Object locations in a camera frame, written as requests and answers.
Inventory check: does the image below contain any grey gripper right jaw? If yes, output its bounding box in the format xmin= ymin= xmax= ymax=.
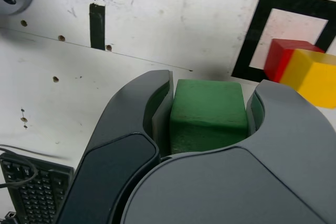
xmin=119 ymin=79 xmax=336 ymax=224

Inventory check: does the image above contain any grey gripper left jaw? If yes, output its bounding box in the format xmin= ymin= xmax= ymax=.
xmin=56 ymin=69 xmax=176 ymax=224

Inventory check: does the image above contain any green cube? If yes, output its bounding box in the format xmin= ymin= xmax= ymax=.
xmin=169 ymin=79 xmax=249 ymax=155

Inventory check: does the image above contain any yellow cube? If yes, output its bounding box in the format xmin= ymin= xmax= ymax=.
xmin=279 ymin=48 xmax=336 ymax=110

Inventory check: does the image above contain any red cube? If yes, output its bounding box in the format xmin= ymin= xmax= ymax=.
xmin=264 ymin=38 xmax=325 ymax=83

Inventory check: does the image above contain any black computer keyboard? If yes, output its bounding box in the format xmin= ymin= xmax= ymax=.
xmin=0 ymin=153 xmax=75 ymax=224

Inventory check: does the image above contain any black tape strip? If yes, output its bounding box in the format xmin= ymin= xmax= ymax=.
xmin=88 ymin=0 xmax=111 ymax=51

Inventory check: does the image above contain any long black cable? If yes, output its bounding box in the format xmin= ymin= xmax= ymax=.
xmin=0 ymin=144 xmax=70 ymax=189

